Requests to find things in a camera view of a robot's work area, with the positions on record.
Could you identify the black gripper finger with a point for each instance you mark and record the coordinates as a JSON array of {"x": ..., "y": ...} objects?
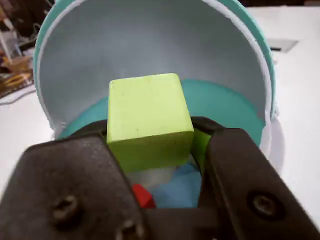
[
  {"x": 62, "y": 180},
  {"x": 245, "y": 175}
]

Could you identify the red cube block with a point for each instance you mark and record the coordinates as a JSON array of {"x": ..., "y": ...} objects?
[{"x": 142, "y": 196}]

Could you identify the green cube block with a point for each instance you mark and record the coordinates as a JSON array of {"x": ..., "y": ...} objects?
[{"x": 147, "y": 117}]

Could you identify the teal whale-shaped bin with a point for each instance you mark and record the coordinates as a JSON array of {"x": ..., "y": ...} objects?
[{"x": 150, "y": 37}]

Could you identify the black printed board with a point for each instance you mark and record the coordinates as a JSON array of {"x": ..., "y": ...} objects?
[{"x": 15, "y": 83}]

